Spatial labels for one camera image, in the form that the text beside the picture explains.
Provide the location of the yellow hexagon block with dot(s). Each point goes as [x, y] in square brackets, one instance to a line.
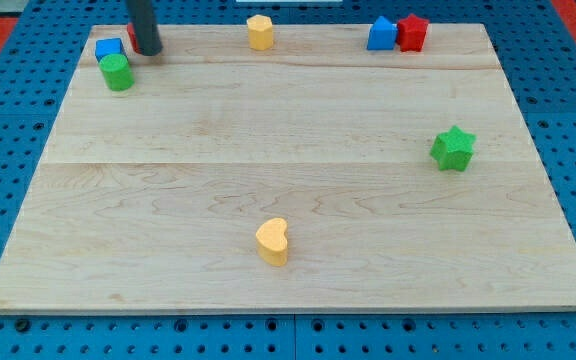
[260, 32]

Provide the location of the green star block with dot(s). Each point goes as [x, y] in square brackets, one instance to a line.
[453, 150]

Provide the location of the blue pentagon block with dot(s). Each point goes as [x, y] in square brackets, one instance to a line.
[382, 35]

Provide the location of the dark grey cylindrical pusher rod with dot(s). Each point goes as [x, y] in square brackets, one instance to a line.
[142, 15]

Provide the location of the red circle block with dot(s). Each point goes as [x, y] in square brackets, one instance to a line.
[133, 38]

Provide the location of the red star block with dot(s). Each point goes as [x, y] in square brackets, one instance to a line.
[412, 32]

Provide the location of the blue cube block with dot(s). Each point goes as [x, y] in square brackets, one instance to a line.
[108, 46]

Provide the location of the green cylinder block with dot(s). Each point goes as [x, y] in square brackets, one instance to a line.
[116, 72]

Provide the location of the light wooden board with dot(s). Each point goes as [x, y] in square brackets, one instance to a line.
[147, 201]

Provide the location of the yellow heart block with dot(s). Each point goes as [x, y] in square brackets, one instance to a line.
[272, 242]

